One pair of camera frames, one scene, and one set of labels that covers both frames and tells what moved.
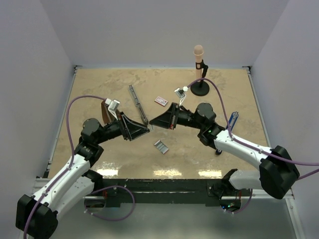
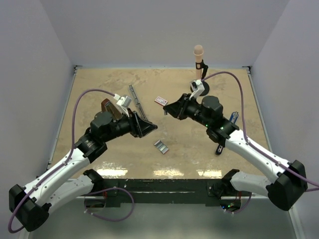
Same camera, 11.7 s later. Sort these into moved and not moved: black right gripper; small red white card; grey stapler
Moved: black right gripper
Not moved: small red white card; grey stapler
